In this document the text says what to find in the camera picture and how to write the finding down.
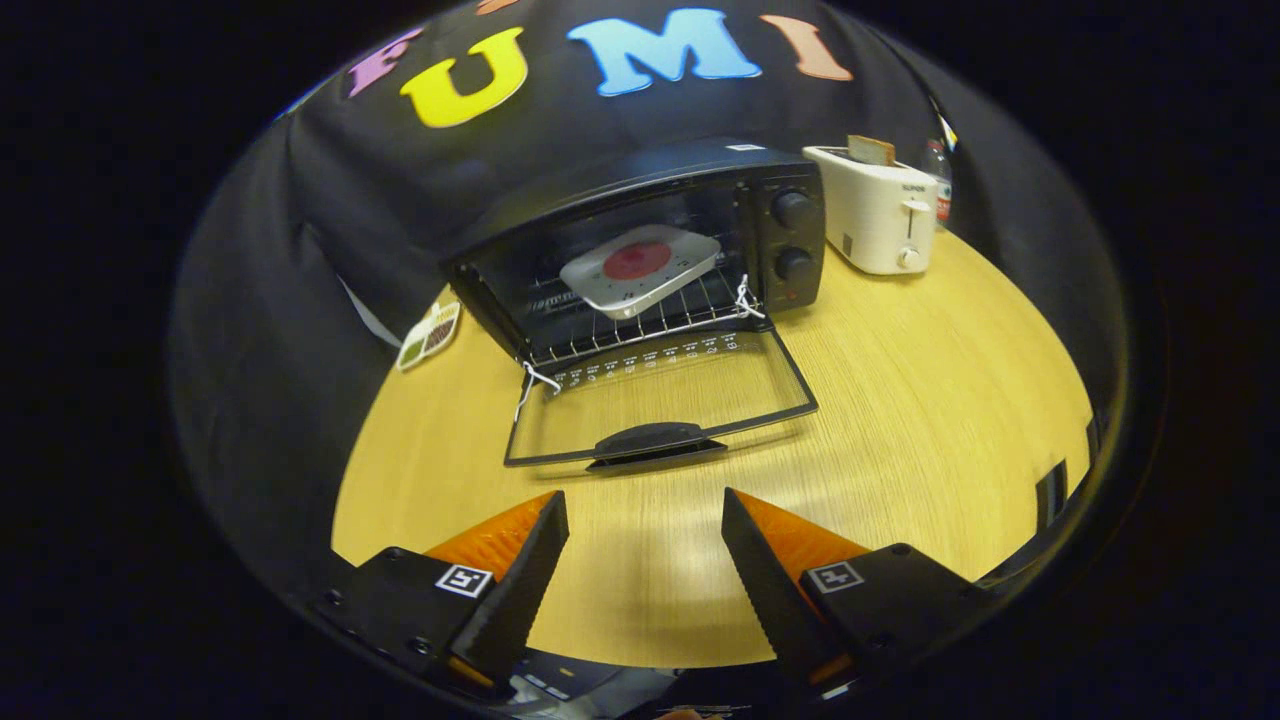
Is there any pink ham slice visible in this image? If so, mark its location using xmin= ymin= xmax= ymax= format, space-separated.
xmin=602 ymin=242 xmax=673 ymax=282

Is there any clear plastic water bottle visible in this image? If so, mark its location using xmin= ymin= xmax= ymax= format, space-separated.
xmin=922 ymin=138 xmax=953 ymax=233

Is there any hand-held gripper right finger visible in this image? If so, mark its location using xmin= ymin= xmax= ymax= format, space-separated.
xmin=721 ymin=487 xmax=1001 ymax=691

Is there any white square plate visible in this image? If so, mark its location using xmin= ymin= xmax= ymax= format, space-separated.
xmin=559 ymin=224 xmax=722 ymax=321

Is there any white toaster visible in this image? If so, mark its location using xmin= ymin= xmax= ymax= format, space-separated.
xmin=802 ymin=145 xmax=939 ymax=276

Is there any black chair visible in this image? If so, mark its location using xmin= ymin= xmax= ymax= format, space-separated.
xmin=1033 ymin=458 xmax=1071 ymax=531

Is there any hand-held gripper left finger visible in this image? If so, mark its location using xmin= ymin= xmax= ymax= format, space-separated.
xmin=315 ymin=490 xmax=571 ymax=701

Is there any black toaster oven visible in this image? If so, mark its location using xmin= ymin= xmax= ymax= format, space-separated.
xmin=440 ymin=138 xmax=827 ymax=471

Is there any white divided bean dish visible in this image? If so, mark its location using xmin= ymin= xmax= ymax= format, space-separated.
xmin=396 ymin=300 xmax=462 ymax=373

